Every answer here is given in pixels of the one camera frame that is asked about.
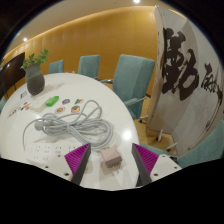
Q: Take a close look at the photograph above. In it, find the colourful sticker sheet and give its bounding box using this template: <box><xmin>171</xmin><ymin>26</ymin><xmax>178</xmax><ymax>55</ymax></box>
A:
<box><xmin>18</xmin><ymin>102</ymin><xmax>31</xmax><ymax>112</ymax></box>
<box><xmin>7</xmin><ymin>108</ymin><xmax>18</xmax><ymax>118</ymax></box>

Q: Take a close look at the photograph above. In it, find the grey coiled power cable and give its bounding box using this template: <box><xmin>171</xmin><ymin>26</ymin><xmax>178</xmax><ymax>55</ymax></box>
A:
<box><xmin>22</xmin><ymin>99</ymin><xmax>115</xmax><ymax>151</ymax></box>

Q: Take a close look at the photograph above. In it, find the plant in dark grey pot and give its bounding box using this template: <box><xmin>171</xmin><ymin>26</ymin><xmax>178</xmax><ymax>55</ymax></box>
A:
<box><xmin>20</xmin><ymin>48</ymin><xmax>50</xmax><ymax>97</ymax></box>

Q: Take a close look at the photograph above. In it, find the black wall television screen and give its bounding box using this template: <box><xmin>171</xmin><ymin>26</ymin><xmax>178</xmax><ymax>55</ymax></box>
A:
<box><xmin>0</xmin><ymin>51</ymin><xmax>27</xmax><ymax>101</ymax></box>

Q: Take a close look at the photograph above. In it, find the white power strip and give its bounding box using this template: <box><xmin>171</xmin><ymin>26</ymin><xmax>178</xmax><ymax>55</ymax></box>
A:
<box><xmin>23</xmin><ymin>142</ymin><xmax>81</xmax><ymax>165</ymax></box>

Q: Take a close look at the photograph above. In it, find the small green plastic item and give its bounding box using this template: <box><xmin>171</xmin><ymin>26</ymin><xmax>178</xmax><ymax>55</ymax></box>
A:
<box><xmin>45</xmin><ymin>95</ymin><xmax>60</xmax><ymax>107</ymax></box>

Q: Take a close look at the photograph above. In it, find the small pink charger block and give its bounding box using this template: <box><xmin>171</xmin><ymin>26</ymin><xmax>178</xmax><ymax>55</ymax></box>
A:
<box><xmin>100</xmin><ymin>147</ymin><xmax>124</xmax><ymax>175</ymax></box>

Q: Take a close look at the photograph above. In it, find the white calligraphy folding screen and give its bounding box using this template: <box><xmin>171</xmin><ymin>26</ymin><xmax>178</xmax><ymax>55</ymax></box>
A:
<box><xmin>146</xmin><ymin>4</ymin><xmax>224</xmax><ymax>158</ymax></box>

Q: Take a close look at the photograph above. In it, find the group of teal chairs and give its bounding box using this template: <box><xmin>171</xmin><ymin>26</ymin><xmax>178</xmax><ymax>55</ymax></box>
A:
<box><xmin>0</xmin><ymin>54</ymin><xmax>224</xmax><ymax>169</ymax></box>

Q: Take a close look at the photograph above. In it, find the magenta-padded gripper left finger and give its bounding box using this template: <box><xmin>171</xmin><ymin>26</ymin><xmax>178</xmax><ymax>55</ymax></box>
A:
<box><xmin>41</xmin><ymin>142</ymin><xmax>92</xmax><ymax>186</ymax></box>

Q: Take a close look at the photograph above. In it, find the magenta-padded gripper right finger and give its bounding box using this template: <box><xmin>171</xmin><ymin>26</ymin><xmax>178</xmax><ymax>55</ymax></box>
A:
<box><xmin>131</xmin><ymin>142</ymin><xmax>183</xmax><ymax>187</ymax></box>

